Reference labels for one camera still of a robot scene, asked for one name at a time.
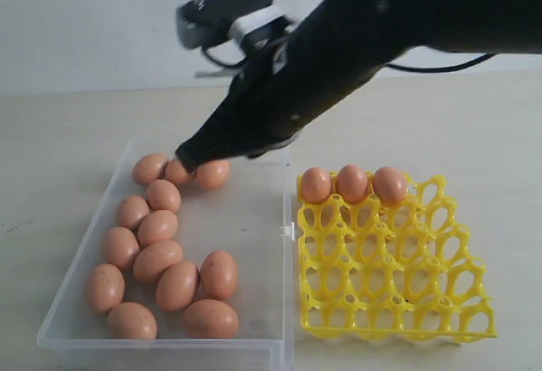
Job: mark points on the yellow plastic egg tray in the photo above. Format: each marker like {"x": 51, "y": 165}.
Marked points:
{"x": 377, "y": 272}

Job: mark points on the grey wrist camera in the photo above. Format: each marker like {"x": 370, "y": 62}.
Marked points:
{"x": 202, "y": 22}

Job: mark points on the brown egg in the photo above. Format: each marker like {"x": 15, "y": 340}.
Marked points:
{"x": 352, "y": 183}
{"x": 390, "y": 185}
{"x": 120, "y": 248}
{"x": 157, "y": 226}
{"x": 316, "y": 185}
{"x": 149, "y": 168}
{"x": 210, "y": 319}
{"x": 213, "y": 174}
{"x": 176, "y": 173}
{"x": 131, "y": 212}
{"x": 105, "y": 288}
{"x": 155, "y": 259}
{"x": 177, "y": 287}
{"x": 163, "y": 195}
{"x": 132, "y": 321}
{"x": 219, "y": 275}

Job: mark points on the clear plastic bin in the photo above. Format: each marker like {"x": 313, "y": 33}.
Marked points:
{"x": 249, "y": 217}

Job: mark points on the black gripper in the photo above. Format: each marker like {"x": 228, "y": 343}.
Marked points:
{"x": 266, "y": 108}

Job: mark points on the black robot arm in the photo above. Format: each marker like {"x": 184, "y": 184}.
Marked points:
{"x": 483, "y": 27}

